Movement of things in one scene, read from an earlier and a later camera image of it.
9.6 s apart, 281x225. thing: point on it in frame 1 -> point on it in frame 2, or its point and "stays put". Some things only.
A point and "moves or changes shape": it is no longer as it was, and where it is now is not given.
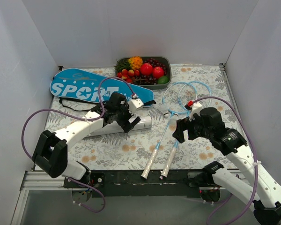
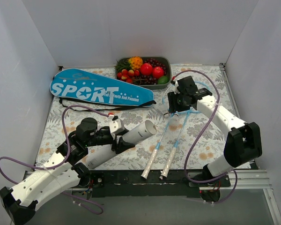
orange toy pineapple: [136, 62] stays put
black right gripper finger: [182, 124] -> [173, 98]
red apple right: [158, 72] stays put
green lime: [163, 79] stays put
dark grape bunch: [150, 79] stays put
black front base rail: [129, 183] stays put
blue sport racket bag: [89, 86] stays put
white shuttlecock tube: [115, 127] moves or changes shape
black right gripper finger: [178, 134] -> [174, 106]
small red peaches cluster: [128, 75] stays put
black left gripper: [124, 116] -> [115, 143]
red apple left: [146, 69] stays put
